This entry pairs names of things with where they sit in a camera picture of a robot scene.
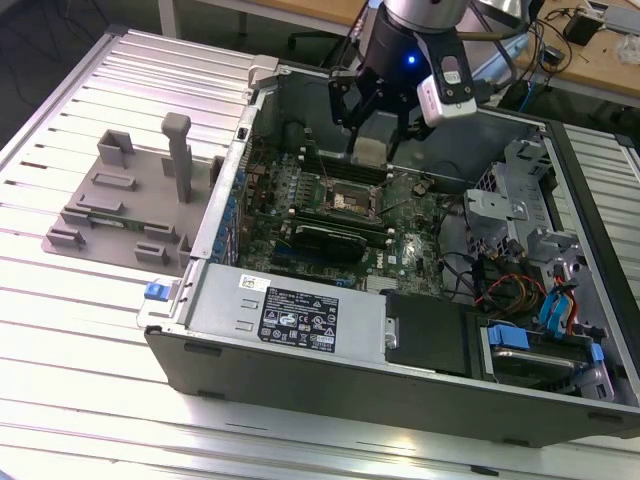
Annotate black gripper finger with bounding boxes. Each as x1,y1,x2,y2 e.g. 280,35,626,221
388,97,436,161
327,67,389,156

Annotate grey parts rack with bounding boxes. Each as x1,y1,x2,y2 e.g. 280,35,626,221
39,112,226,276

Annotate CPU socket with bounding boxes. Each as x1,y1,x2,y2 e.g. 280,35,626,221
323,175,387,215

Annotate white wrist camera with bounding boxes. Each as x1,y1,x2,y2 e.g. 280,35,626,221
416,54,479,129

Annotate black graphics card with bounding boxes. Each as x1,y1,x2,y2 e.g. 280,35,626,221
292,223,370,265

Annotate metal socket cover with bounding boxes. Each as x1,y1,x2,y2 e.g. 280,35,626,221
368,180,386,215

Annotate dark grey PC case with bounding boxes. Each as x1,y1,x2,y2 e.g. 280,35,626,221
142,54,640,449

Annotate small black box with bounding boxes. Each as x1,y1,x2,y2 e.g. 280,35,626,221
564,12,601,44

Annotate white table frame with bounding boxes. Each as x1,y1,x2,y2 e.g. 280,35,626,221
157,0,371,36

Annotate blue flat wire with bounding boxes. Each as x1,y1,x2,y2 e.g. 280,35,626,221
539,282,576,344

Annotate red yellow wire bundle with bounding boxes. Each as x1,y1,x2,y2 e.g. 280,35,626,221
474,272,546,314

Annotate hard disk in blue carrier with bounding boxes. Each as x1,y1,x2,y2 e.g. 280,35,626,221
479,322,609,396

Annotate orange flat wire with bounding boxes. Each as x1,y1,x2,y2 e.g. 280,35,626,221
554,272,584,321

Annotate silver metal drive cage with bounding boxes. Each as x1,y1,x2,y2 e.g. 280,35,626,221
462,134,591,281

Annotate black RAM slot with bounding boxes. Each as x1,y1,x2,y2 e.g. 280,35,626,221
301,153,392,180
289,212,392,240
301,158,392,185
301,143,392,171
289,207,392,235
301,148,392,176

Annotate silver CPU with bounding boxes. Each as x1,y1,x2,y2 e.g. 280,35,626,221
352,139,389,166

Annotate green motherboard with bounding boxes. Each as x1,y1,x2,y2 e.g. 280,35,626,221
234,134,451,301

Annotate black optical drive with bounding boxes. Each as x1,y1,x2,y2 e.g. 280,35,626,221
384,289,481,376

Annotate grey power supply unit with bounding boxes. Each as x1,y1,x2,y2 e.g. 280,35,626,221
187,262,389,361

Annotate black wire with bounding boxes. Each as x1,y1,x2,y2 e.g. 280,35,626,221
439,249,482,304

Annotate wooden desk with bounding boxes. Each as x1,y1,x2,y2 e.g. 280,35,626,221
514,0,640,106

